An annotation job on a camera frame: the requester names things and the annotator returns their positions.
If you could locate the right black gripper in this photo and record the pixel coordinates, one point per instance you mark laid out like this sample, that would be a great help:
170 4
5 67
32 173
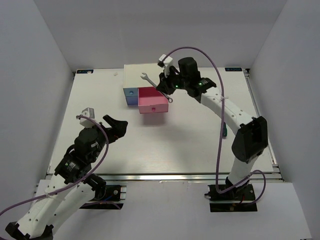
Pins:
164 85

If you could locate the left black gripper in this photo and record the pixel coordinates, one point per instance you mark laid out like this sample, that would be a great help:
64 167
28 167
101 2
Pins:
118 128

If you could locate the silver combination wrench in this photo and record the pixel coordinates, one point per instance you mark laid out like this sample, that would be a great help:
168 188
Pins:
144 76

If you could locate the pink drawer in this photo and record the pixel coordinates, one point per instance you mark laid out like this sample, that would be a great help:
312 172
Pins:
151 101

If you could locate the light blue small drawer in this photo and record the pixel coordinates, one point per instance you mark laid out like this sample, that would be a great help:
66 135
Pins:
130 91

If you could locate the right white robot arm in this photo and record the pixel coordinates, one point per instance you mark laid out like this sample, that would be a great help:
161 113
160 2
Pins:
251 133

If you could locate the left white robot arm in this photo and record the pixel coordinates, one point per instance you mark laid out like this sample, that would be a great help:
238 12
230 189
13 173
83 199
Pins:
73 185

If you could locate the purple-blue wide drawer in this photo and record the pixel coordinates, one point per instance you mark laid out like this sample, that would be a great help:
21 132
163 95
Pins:
131 100

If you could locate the white drawer cabinet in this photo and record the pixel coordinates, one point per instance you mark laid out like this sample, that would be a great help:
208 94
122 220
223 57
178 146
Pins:
133 72

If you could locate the blue label sticker right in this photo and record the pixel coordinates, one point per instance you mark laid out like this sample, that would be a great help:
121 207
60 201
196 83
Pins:
233 69

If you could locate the blue label sticker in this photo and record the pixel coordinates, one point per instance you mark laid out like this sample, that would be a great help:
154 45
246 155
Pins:
233 69
84 71

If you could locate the blue label sticker left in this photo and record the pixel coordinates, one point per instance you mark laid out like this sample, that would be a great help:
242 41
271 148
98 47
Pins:
84 71

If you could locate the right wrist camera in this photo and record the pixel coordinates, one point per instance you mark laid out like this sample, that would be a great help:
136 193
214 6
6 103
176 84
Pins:
165 62

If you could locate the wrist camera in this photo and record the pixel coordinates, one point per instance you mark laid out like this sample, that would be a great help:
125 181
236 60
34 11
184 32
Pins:
89 114
165 62

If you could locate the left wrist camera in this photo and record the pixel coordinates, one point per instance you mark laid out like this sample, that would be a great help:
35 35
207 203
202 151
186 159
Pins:
89 114

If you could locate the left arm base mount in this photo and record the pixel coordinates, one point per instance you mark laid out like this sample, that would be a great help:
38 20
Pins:
111 198

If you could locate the green handled screwdriver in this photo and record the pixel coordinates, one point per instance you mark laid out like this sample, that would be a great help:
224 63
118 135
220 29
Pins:
225 131

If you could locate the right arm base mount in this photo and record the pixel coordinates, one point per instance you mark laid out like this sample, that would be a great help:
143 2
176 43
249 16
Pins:
230 202

